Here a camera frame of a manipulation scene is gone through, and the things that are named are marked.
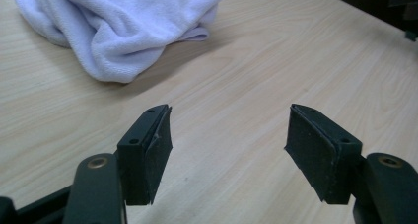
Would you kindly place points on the dark equipment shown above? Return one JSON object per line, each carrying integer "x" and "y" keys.
{"x": 404, "y": 7}

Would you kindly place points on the white towel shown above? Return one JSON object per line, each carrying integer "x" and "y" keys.
{"x": 121, "y": 36}

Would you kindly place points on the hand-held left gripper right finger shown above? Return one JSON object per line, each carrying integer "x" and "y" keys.
{"x": 315, "y": 151}

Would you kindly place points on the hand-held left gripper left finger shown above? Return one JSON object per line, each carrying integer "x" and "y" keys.
{"x": 139, "y": 158}

